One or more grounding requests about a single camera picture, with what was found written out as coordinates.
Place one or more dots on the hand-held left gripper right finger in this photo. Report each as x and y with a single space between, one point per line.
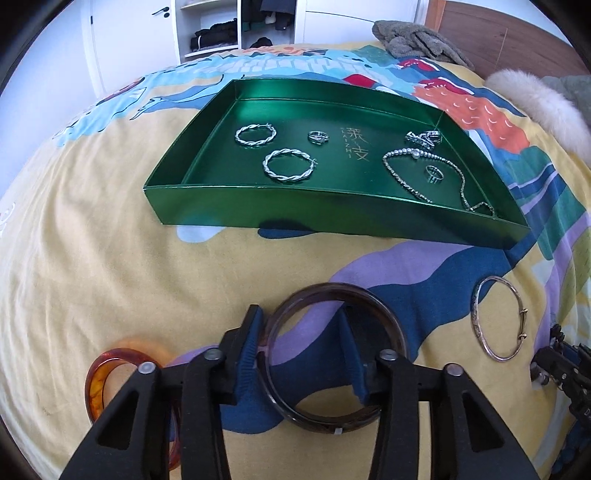
355 369

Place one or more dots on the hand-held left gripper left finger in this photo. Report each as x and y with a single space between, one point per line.
244 364

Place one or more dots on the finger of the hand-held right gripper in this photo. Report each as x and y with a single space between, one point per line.
578 351
558 374

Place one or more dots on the dark brown bangle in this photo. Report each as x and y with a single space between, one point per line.
337 288

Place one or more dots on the thin silver bangle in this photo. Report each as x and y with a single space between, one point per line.
474 310

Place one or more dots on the green metallic tray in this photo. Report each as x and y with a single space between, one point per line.
351 184

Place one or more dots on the twisted silver hoop earring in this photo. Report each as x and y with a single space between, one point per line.
239 135
290 151

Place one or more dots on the amber translucent bangle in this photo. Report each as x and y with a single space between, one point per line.
94 383

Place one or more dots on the yellow dinosaur printed bedspread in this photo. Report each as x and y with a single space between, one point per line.
92 254

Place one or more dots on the silver jewelled clasp piece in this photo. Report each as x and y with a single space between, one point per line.
415 138

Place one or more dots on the black bag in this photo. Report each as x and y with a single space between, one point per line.
263 42

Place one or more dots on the folded black clothes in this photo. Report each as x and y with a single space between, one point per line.
214 36

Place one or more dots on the wooden headboard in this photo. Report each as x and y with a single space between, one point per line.
508 27

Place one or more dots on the grey knitted sweater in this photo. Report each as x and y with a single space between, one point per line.
415 39

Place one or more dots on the white door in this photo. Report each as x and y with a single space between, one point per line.
124 41

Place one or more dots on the white wardrobe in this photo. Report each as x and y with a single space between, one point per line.
351 18

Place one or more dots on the dark grey hanging coat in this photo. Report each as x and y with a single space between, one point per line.
277 5

